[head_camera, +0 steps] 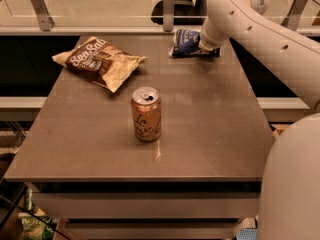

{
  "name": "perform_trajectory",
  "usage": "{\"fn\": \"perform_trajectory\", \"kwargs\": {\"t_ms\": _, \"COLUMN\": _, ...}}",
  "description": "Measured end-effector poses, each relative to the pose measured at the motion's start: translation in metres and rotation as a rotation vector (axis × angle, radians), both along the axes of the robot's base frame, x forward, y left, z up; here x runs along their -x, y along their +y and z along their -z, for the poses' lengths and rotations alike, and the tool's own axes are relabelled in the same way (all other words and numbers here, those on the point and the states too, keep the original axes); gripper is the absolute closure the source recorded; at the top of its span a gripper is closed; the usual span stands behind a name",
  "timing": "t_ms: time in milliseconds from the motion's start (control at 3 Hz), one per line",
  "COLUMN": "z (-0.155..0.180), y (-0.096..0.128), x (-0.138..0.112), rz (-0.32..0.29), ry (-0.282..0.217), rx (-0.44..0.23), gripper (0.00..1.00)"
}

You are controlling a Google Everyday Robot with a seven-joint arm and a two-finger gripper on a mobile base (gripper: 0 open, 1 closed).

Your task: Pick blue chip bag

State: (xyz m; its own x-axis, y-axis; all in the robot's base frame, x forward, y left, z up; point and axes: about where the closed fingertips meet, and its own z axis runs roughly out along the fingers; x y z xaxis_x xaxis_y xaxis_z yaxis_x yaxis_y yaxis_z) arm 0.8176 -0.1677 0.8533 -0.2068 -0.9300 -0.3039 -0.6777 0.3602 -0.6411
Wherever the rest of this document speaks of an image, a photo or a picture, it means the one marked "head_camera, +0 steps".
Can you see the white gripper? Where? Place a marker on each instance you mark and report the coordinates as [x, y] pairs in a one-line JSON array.
[[210, 43]]

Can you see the blue chip bag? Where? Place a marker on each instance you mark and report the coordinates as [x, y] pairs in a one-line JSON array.
[[186, 44]]

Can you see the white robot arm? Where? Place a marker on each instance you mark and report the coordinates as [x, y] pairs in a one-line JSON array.
[[289, 207]]

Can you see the brown sea salt chip bag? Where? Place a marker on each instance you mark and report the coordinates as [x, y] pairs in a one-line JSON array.
[[100, 62]]

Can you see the green snack bag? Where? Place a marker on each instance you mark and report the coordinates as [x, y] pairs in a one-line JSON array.
[[33, 228]]

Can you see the black office chair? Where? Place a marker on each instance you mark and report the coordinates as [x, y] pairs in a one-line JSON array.
[[190, 12]]

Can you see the orange LaCroix soda can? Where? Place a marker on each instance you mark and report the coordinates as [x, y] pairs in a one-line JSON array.
[[146, 113]]

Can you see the grey table drawer unit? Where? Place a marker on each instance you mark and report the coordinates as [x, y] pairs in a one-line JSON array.
[[150, 216]]

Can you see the middle metal railing bracket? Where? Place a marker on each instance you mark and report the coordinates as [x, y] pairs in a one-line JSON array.
[[168, 15]]

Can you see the metal railing bracket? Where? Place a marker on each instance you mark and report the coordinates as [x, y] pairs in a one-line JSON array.
[[168, 15], [292, 19], [45, 21]]

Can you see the right metal railing bracket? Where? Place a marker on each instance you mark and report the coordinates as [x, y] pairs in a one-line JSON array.
[[292, 19]]

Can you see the left metal railing bracket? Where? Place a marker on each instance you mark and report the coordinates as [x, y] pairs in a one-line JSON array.
[[45, 21]]

